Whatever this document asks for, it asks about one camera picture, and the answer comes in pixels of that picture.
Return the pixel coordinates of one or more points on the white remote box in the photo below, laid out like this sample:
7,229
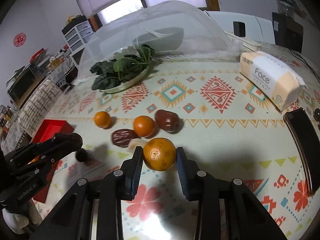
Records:
251,45

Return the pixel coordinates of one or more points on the white drawer unit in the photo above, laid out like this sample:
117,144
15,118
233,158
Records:
77,32

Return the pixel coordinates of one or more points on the white mesh food cover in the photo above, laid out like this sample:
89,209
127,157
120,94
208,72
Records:
203,38

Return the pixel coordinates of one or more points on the red tray box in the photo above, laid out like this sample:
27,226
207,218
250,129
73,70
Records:
45,133

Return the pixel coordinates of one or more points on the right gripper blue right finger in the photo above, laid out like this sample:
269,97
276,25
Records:
187,172

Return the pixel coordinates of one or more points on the grey bowl under cover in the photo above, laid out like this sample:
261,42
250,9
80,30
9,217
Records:
165,39

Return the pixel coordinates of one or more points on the wrinkled red date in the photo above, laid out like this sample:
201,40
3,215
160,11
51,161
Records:
122,137

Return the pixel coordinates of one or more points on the black box on cabinet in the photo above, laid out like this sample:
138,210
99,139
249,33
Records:
239,29

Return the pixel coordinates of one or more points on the water bottle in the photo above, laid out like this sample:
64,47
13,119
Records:
286,7

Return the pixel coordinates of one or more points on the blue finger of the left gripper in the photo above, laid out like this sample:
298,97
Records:
57,147

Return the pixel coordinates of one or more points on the dark round plum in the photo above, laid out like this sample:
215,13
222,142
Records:
316,115

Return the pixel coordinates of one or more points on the patterned chair back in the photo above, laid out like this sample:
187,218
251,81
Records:
38,106

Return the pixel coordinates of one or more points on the glossy red jujube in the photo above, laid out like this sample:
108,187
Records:
167,120

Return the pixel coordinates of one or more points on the microwave oven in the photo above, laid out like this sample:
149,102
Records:
22,84

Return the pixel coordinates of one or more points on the red paper wall decoration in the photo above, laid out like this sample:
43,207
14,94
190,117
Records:
19,39

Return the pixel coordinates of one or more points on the plate of spinach leaves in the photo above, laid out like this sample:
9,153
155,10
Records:
122,71

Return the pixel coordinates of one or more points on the large orange mandarin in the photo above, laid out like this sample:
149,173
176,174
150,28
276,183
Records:
159,154

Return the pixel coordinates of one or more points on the Face tissue pack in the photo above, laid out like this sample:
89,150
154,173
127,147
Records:
278,81

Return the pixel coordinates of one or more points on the small orange mandarin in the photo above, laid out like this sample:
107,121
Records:
102,119

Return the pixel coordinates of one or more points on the patterned tablecloth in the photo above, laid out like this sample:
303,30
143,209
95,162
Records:
228,127

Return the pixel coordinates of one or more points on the black smartphone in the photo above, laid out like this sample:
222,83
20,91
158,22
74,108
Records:
307,142

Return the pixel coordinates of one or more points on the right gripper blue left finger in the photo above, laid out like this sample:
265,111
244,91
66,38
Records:
131,169

